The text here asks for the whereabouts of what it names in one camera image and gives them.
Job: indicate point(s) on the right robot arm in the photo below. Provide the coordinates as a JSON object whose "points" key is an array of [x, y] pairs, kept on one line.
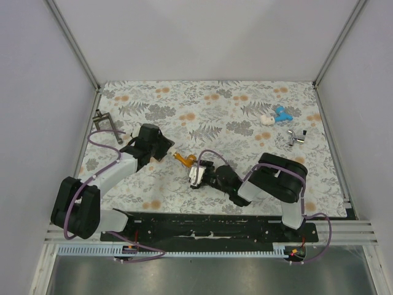
{"points": [[276, 176]]}

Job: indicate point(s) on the white slotted cable duct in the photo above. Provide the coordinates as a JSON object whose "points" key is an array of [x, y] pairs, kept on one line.
{"points": [[121, 251]]}

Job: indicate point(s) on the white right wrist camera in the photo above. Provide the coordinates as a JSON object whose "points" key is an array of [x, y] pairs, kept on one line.
{"points": [[195, 176]]}

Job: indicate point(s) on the blue pipe tee fitting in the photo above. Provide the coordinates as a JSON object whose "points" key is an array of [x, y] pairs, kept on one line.
{"points": [[281, 115]]}

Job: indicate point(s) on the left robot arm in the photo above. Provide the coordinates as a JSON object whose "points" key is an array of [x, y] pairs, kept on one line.
{"points": [[77, 209]]}

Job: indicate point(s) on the chrome faucet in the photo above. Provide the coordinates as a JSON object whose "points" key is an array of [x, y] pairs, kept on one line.
{"points": [[296, 138]]}

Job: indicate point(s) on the white pipe elbow fitting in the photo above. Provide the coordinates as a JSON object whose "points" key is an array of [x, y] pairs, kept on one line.
{"points": [[169, 152]]}

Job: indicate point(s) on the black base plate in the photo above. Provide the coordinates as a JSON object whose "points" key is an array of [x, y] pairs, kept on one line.
{"points": [[175, 231]]}

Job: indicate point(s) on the second white pipe elbow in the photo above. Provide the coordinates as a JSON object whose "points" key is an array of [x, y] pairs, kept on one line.
{"points": [[267, 120]]}

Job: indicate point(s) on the floral patterned table mat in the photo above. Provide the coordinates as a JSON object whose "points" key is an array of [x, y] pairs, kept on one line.
{"points": [[220, 121]]}

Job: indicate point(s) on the orange faucet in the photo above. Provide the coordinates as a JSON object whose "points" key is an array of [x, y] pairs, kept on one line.
{"points": [[186, 161]]}

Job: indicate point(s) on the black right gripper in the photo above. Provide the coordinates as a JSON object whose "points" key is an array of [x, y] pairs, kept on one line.
{"points": [[209, 165]]}

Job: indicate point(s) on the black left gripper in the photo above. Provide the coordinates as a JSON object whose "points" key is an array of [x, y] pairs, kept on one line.
{"points": [[165, 145]]}

